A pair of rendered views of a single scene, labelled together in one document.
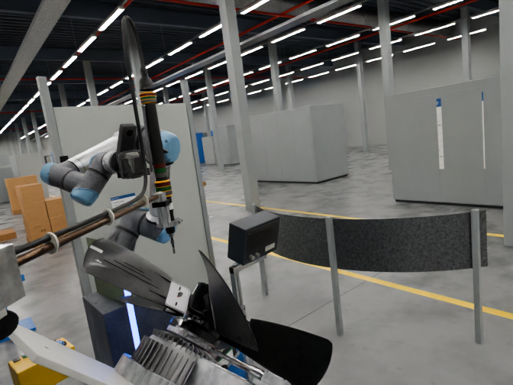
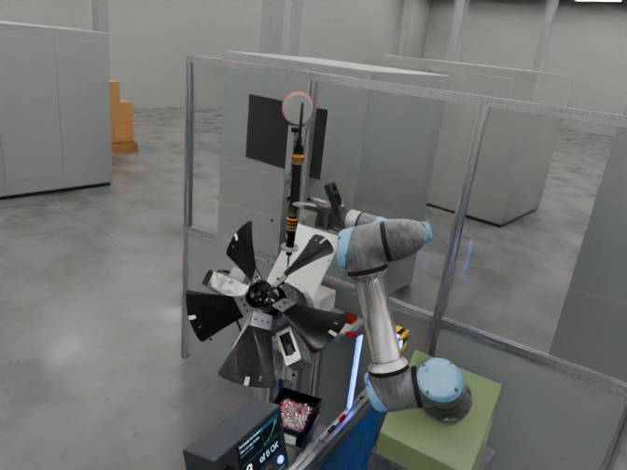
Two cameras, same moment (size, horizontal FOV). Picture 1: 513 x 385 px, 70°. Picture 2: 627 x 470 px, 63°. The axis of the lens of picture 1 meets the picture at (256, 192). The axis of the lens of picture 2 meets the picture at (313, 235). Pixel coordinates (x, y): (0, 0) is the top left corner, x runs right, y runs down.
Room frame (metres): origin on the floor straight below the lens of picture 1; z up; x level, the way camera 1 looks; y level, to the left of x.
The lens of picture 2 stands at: (2.83, -0.07, 2.18)
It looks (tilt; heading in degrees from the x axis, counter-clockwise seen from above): 20 degrees down; 167
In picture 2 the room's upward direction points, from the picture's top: 6 degrees clockwise
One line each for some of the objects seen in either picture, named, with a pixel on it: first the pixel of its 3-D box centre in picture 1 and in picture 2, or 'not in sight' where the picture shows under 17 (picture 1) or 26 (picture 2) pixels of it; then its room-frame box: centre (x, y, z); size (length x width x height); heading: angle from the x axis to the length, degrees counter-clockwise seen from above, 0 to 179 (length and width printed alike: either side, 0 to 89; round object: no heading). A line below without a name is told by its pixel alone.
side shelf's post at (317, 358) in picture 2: not in sight; (313, 386); (0.54, 0.55, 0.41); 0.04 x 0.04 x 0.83; 46
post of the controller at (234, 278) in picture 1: (236, 286); not in sight; (1.65, 0.15, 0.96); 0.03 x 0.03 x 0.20; 46
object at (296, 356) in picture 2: not in sight; (294, 349); (1.03, 0.31, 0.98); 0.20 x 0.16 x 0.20; 136
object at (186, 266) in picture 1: (147, 217); not in sight; (2.95, 0.91, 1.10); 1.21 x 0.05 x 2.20; 136
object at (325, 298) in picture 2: not in sight; (314, 299); (0.47, 0.52, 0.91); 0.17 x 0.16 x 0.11; 136
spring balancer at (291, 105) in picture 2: not in sight; (298, 108); (0.31, 0.36, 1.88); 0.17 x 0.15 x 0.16; 46
